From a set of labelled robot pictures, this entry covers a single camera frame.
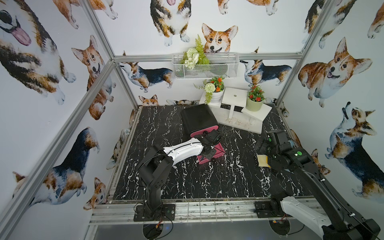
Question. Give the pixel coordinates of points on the white wooden stand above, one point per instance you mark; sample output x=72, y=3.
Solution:
x=229, y=108

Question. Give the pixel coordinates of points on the yellow sticky note pad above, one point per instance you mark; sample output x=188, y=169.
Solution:
x=262, y=161

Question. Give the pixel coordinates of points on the white wire basket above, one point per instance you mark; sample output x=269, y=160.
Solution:
x=221, y=65

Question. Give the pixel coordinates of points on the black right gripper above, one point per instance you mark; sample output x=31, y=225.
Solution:
x=265, y=142

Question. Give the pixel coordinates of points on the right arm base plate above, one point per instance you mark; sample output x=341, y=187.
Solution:
x=268, y=209

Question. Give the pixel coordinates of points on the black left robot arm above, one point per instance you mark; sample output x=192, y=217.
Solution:
x=154, y=170

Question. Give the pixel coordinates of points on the green pot red flowers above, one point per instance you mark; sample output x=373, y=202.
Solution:
x=255, y=98

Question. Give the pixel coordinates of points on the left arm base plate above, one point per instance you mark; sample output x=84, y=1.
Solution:
x=164, y=212

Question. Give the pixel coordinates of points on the green fern with white flowers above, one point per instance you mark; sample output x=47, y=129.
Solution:
x=195, y=56

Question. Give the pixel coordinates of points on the white pot orange flowers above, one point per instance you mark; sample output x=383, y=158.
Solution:
x=213, y=88

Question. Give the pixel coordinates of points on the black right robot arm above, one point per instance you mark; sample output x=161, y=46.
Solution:
x=341, y=221

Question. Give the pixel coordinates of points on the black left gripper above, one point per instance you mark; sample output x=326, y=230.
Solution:
x=214, y=151

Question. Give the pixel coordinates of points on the black drawer cabinet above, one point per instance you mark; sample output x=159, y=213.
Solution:
x=197, y=118

